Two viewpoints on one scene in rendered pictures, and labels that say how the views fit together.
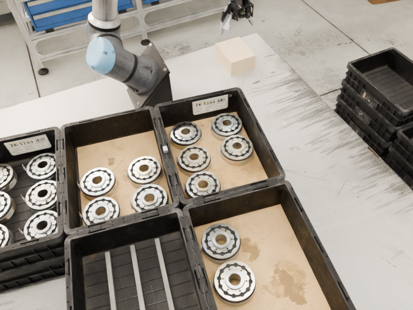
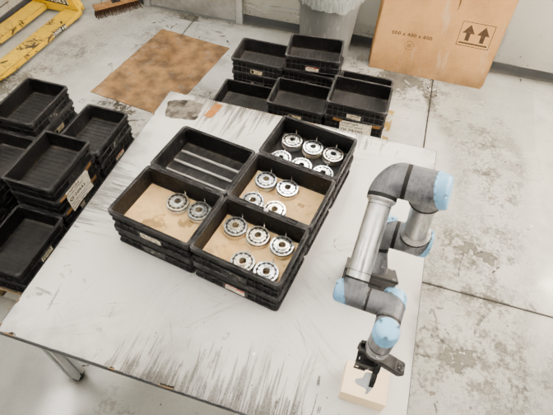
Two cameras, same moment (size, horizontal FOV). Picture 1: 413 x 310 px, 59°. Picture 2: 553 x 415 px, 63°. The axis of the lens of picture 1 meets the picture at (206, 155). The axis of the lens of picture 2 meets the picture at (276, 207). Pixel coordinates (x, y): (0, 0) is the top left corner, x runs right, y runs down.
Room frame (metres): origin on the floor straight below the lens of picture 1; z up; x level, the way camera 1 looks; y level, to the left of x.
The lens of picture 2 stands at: (1.43, -0.80, 2.44)
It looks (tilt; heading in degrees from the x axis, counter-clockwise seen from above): 51 degrees down; 126
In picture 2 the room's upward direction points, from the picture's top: 3 degrees clockwise
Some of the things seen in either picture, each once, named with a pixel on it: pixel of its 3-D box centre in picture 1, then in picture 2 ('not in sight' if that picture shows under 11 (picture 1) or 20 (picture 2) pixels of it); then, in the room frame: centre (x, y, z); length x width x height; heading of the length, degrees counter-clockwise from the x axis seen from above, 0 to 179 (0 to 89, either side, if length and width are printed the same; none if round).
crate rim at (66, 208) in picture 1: (115, 163); (281, 188); (0.67, 0.27, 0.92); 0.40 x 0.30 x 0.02; 13
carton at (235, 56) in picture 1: (235, 56); (364, 384); (1.39, -0.15, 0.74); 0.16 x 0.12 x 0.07; 22
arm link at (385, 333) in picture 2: not in sight; (383, 335); (1.37, -0.16, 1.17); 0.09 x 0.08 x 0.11; 106
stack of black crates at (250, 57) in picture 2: not in sight; (262, 71); (-0.51, 1.54, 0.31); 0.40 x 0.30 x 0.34; 22
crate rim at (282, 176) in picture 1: (214, 140); (250, 239); (0.74, -0.03, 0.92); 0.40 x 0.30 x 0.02; 13
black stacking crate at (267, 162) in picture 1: (214, 151); (250, 246); (0.74, -0.03, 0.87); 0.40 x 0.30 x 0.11; 13
